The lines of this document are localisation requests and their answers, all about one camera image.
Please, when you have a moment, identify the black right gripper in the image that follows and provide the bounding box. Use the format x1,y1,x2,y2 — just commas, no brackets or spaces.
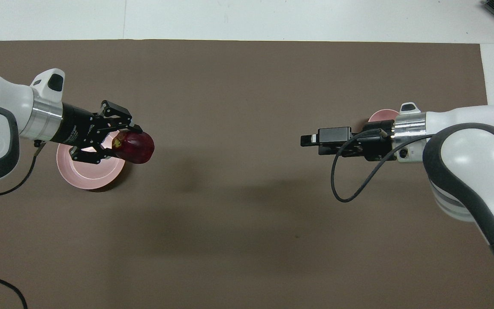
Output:
301,120,398,162

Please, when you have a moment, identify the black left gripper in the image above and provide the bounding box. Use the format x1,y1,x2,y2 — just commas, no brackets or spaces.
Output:
51,100,143,166

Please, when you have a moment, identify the dark red apple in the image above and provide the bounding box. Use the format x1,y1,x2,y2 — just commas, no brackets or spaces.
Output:
112,131,155,165

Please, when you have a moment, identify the pink plate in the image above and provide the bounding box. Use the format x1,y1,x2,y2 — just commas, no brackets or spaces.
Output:
56,131,127,191

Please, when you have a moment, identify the pink bowl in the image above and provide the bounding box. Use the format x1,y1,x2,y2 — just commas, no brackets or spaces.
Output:
367,109,400,125

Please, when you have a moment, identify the brown table mat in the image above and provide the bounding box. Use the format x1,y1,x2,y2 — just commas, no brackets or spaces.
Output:
0,39,494,309

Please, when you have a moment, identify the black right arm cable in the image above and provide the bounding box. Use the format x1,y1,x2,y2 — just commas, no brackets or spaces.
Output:
331,128,434,203

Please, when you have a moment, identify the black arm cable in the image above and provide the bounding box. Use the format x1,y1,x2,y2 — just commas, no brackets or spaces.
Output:
331,128,434,203
0,141,47,197

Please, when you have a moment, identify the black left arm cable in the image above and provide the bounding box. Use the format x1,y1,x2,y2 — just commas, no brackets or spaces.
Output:
0,141,47,197

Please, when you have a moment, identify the black loose cable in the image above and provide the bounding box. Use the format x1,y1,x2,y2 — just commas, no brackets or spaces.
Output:
0,273,29,309

